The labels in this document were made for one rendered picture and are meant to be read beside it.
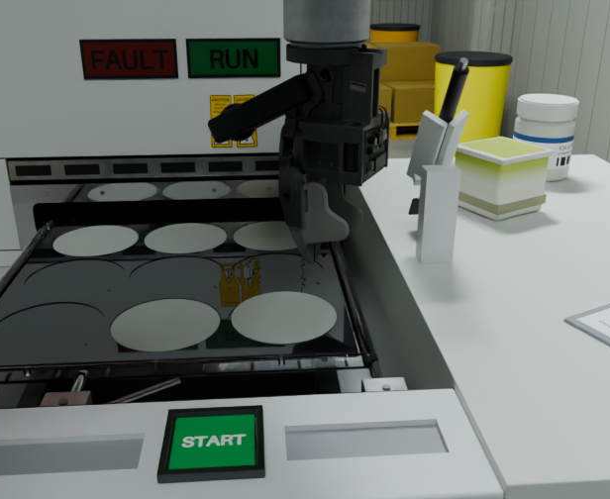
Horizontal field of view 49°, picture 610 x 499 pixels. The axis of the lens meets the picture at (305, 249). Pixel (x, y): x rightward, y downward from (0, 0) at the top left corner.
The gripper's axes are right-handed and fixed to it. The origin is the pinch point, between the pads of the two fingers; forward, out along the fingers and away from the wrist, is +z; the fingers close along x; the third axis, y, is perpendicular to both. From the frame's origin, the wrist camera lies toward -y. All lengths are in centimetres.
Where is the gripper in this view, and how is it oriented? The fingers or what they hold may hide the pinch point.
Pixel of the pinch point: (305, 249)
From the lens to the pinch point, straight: 67.9
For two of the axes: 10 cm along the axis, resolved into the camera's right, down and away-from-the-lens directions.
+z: 0.0, 9.2, 3.9
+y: 9.0, 1.7, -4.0
